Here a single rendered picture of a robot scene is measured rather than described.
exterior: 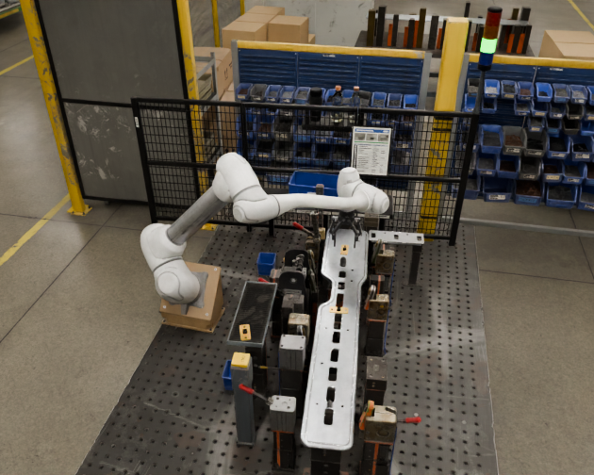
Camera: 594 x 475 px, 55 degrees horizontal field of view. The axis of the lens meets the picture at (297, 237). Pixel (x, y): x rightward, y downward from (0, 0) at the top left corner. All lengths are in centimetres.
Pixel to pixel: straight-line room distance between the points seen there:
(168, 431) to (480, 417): 132
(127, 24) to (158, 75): 41
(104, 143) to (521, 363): 355
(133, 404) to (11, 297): 218
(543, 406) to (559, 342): 60
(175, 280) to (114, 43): 238
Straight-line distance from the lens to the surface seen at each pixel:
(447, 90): 319
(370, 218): 312
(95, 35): 466
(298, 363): 230
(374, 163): 330
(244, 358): 215
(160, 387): 273
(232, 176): 237
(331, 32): 909
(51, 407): 378
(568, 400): 388
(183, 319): 295
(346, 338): 245
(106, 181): 519
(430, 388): 272
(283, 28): 694
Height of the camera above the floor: 271
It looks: 34 degrees down
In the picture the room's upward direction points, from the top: straight up
